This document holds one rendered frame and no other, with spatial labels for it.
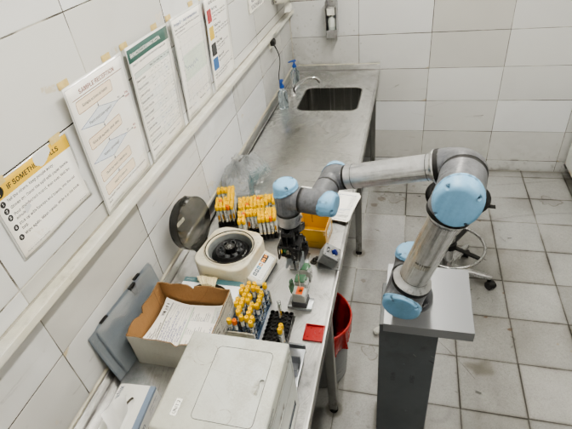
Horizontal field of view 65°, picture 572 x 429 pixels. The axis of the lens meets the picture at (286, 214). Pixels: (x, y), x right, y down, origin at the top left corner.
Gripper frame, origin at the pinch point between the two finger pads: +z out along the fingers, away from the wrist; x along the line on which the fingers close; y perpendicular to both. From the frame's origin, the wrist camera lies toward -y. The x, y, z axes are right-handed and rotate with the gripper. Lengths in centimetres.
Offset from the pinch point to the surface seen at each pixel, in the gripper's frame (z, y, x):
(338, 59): 12, -240, -25
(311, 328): 20.4, 10.2, 5.9
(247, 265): 9.6, -6.7, -22.0
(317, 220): 15.9, -44.1, -2.9
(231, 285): 13.7, 0.8, -26.6
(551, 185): 108, -223, 142
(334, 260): 15.1, -19.7, 9.1
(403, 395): 63, 4, 39
